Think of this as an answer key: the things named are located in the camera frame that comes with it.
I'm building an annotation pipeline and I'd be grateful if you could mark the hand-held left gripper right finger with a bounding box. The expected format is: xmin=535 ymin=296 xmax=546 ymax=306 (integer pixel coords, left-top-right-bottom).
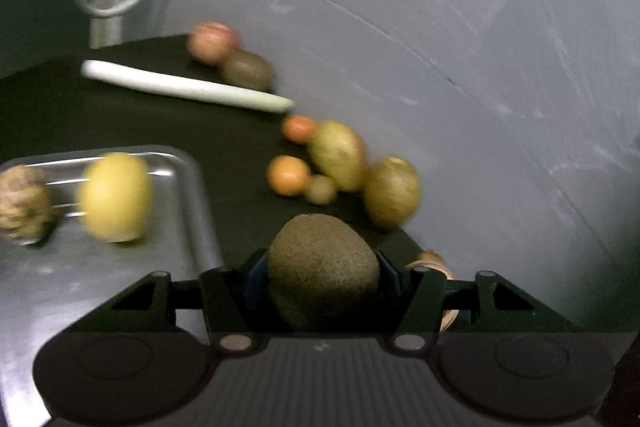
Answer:
xmin=375 ymin=250 xmax=576 ymax=352

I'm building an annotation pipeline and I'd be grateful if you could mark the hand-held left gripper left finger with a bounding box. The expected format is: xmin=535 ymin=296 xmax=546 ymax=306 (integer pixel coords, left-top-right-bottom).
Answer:
xmin=75 ymin=251 xmax=268 ymax=353

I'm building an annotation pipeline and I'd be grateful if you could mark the striped pepino melon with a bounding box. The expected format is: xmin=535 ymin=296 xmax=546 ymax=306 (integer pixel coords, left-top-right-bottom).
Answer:
xmin=405 ymin=251 xmax=459 ymax=333
xmin=0 ymin=164 xmax=57 ymax=246

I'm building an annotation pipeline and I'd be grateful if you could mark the large brown kiwi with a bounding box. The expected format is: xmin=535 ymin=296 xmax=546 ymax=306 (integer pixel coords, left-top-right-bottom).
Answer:
xmin=267 ymin=214 xmax=381 ymax=333

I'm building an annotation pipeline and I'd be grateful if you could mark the brownish mango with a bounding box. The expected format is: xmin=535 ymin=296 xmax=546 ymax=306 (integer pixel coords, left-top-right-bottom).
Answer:
xmin=362 ymin=156 xmax=423 ymax=231

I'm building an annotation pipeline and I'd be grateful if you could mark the small orange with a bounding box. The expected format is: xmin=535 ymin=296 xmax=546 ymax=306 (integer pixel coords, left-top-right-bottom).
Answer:
xmin=281 ymin=114 xmax=320 ymax=146
xmin=266 ymin=155 xmax=312 ymax=198

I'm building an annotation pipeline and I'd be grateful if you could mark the metal tray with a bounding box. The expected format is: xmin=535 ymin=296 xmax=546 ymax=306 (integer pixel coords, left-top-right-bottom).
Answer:
xmin=0 ymin=145 xmax=224 ymax=427

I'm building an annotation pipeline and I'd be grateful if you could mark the small brown kiwi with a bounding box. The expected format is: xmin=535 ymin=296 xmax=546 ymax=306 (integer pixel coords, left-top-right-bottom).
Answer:
xmin=304 ymin=174 xmax=337 ymax=206

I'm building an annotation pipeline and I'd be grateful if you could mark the yellow round fruit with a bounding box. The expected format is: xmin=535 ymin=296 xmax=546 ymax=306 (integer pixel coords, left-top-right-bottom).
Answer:
xmin=77 ymin=152 xmax=154 ymax=244

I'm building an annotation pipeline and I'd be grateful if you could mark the dark brown kiwi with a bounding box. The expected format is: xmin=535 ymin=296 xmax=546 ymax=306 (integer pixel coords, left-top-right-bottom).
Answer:
xmin=221 ymin=51 xmax=275 ymax=92

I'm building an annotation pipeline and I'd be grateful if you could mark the red apple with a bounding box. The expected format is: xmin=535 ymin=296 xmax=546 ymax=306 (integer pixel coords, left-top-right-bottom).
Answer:
xmin=187 ymin=22 xmax=241 ymax=66

